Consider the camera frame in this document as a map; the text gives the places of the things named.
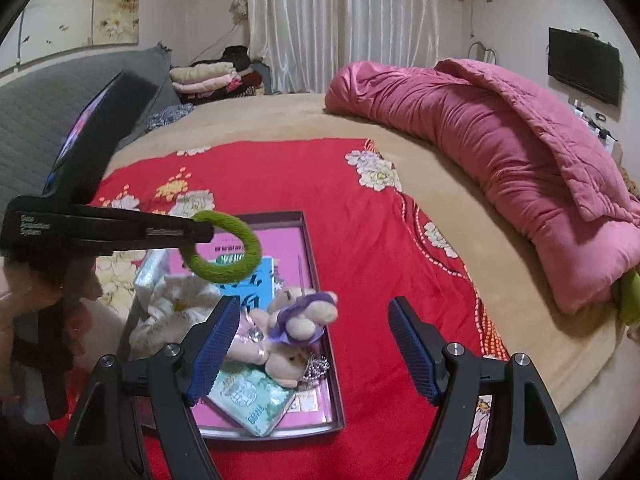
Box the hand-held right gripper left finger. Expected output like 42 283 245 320
52 295 241 480

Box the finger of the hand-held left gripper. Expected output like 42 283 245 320
87 204 217 252

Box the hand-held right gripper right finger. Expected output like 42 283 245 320
389 296 579 480

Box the pink bear with satin bow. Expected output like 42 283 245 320
220 305 307 388

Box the pale green tissue pack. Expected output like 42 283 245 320
207 362 297 437

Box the blue and white packet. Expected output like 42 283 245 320
210 255 281 318

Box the green fuzzy hair ring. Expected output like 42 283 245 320
179 210 263 284

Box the small bear with purple hat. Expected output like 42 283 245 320
249 287 339 346

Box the silver bead tiara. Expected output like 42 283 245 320
298 355 332 387

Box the brown tray box pink inside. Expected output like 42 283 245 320
115 210 347 442

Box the person's left hand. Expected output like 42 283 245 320
0 252 106 403

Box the blue knitted cloth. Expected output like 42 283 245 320
145 105 193 133

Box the grey quilted headboard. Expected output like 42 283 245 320
0 45 176 211

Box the tan bed sheet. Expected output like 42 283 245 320
95 92 640 461

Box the red floral blanket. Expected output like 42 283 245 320
47 137 511 480

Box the stack of folded clothes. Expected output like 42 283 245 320
169 46 273 101

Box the pink quilt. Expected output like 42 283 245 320
324 57 640 316

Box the green plush toy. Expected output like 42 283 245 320
612 267 640 326

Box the white curtain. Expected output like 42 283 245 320
245 0 443 96

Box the floral wall painting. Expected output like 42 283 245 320
0 0 142 68

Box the black wall television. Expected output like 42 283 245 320
547 26 623 107

